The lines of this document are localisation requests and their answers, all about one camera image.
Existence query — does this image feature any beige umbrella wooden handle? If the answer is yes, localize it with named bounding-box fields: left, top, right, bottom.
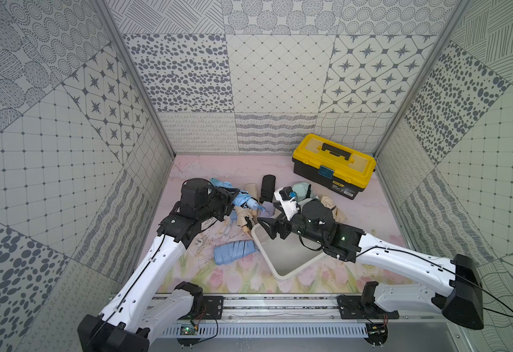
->
left=234, top=206, right=258, bottom=235

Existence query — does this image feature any lavender folded umbrella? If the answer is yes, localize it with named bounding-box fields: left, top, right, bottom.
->
left=261, top=201, right=276, bottom=218

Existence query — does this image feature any yellow black tool box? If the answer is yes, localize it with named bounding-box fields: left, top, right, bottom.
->
left=292, top=133, right=377, bottom=199

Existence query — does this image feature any mint green folded umbrella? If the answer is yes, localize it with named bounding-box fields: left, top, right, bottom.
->
left=292, top=182, right=316, bottom=202

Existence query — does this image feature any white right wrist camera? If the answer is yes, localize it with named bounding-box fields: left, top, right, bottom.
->
left=272, top=186, right=299, bottom=221

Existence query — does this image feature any black folded umbrella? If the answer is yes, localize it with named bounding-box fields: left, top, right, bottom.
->
left=259, top=175, right=276, bottom=203

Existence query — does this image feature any aluminium rail with mounts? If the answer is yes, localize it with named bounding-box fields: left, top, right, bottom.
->
left=99, top=293, right=460, bottom=346

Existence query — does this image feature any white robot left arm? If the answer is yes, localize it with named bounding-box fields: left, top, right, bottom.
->
left=77, top=178, right=241, bottom=351

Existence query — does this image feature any teal power strip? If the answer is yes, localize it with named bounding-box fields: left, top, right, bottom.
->
left=210, top=178, right=234, bottom=189

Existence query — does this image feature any white plastic storage box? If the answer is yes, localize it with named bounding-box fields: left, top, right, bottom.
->
left=251, top=224, right=327, bottom=281

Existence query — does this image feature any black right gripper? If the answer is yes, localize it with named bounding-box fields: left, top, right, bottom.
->
left=258, top=201, right=327, bottom=246

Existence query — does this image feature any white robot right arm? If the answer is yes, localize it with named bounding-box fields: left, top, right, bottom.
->
left=258, top=199, right=485, bottom=330

